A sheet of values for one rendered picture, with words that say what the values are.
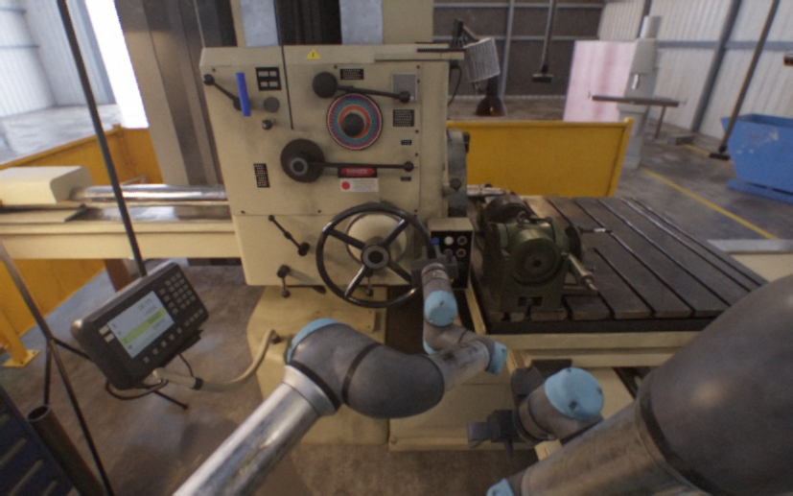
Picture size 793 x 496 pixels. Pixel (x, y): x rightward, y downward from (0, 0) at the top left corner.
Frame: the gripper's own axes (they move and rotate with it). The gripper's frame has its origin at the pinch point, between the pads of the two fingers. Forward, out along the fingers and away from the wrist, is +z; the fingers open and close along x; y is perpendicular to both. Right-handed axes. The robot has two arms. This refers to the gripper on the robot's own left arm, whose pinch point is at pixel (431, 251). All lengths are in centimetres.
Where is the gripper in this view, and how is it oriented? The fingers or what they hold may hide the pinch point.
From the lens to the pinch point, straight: 120.1
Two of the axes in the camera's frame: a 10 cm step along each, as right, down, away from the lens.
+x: -9.9, 1.4, 0.7
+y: -1.5, -8.7, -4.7
